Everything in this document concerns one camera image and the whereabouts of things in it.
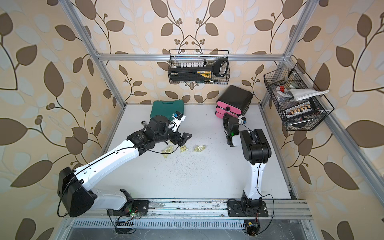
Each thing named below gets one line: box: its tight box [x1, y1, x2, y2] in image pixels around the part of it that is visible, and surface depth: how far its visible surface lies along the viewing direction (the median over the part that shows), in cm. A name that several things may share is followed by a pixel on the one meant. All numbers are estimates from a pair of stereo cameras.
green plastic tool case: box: [150, 100, 185, 121], surface depth 119 cm
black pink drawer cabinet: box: [215, 85, 254, 119], surface depth 105 cm
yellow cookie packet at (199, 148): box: [194, 145, 206, 152], surface depth 96 cm
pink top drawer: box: [216, 101, 242, 115], surface depth 99 cm
